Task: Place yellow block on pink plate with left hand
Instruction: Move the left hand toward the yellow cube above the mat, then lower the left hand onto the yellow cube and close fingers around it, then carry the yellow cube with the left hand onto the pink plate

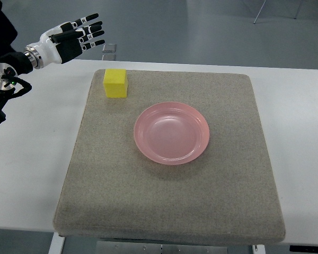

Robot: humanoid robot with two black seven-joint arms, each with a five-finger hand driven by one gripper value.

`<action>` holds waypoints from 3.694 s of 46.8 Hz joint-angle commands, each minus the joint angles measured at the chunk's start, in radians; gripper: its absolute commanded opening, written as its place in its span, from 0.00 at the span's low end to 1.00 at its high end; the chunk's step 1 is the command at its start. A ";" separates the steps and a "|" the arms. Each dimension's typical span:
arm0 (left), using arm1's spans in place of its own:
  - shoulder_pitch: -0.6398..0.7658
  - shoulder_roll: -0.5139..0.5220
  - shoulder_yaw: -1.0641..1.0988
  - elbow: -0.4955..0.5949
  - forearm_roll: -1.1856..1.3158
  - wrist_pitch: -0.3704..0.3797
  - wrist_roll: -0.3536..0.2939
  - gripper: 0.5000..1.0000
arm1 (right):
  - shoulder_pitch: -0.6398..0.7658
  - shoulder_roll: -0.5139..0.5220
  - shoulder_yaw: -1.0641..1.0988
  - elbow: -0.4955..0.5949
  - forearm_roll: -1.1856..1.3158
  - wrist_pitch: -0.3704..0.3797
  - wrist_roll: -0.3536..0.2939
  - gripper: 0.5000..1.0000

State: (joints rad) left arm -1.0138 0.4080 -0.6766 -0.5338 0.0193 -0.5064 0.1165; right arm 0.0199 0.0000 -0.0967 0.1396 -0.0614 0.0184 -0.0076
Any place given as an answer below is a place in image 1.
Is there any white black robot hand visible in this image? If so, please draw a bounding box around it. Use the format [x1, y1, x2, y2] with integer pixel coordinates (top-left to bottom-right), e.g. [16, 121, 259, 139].
[24, 13, 105, 69]

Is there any yellow foam block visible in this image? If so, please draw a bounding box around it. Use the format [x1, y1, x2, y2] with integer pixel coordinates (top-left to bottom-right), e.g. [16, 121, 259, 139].
[103, 69, 128, 98]

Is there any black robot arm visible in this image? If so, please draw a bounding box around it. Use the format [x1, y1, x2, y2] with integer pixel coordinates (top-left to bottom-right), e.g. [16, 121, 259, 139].
[0, 1, 33, 124]

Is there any pink plate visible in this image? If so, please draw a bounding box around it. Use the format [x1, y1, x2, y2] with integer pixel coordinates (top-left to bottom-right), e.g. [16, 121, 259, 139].
[134, 102, 210, 165]

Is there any upper floor outlet cover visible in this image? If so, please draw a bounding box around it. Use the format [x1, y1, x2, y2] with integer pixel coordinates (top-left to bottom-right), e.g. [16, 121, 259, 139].
[102, 44, 117, 52]

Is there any floor outlet cover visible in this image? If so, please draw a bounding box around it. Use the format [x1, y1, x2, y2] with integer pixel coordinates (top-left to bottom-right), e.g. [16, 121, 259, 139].
[102, 44, 117, 52]
[102, 54, 116, 61]

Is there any lower floor outlet cover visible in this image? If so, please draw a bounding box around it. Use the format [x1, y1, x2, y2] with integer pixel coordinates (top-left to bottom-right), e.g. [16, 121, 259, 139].
[102, 54, 116, 61]

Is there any beige felt mat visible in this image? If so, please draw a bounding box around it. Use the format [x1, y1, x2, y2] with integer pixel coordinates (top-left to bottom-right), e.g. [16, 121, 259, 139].
[53, 69, 286, 246]

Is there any metal stand leg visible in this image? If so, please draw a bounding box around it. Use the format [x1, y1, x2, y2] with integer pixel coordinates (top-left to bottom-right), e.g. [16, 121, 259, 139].
[253, 0, 266, 24]

